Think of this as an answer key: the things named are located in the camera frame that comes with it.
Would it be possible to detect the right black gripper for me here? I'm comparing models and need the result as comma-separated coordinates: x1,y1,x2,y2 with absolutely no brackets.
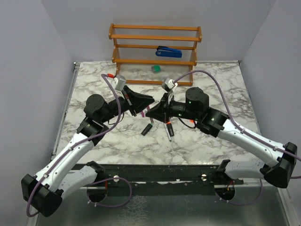
147,92,200,123

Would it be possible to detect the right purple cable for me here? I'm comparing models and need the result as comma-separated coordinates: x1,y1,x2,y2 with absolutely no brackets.
174,70,301,179

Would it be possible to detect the purple cable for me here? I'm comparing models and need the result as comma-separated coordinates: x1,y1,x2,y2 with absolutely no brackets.
25,73,124,217
174,70,301,179

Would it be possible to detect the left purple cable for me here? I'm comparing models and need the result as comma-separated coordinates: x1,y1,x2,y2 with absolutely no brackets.
25,73,124,217

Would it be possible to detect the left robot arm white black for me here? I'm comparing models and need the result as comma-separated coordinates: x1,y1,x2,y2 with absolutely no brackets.
21,86,155,217

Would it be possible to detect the blue stapler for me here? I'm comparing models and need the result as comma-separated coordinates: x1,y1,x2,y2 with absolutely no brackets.
155,46,182,58

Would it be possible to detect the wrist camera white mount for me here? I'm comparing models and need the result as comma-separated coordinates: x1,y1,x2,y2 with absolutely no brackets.
161,78,178,103
112,74,127,92

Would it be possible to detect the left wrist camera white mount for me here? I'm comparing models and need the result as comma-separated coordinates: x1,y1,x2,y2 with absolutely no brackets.
112,74,127,92

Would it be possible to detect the thin white green pen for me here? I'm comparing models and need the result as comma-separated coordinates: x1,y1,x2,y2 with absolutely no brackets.
163,123,172,142

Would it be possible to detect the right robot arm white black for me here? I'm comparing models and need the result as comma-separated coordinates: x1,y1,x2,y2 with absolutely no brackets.
146,87,297,188

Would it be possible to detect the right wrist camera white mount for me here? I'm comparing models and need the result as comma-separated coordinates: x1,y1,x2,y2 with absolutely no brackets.
161,78,178,103

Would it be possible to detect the black mounting base rail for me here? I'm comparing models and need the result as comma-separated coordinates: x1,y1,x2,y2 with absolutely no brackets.
86,161,243,196

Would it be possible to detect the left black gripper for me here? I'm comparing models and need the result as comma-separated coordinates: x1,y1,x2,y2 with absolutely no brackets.
100,85,155,123

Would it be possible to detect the black orange highlighter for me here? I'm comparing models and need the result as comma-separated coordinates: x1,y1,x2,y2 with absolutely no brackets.
166,122,174,137

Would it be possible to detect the wooden shelf rack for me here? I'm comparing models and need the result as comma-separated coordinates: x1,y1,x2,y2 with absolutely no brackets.
108,23,202,74

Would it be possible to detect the black green highlighter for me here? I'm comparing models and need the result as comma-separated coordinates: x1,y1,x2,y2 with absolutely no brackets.
141,123,153,136

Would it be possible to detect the green tape dispenser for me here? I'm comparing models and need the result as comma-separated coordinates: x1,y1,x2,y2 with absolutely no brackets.
151,65,161,73

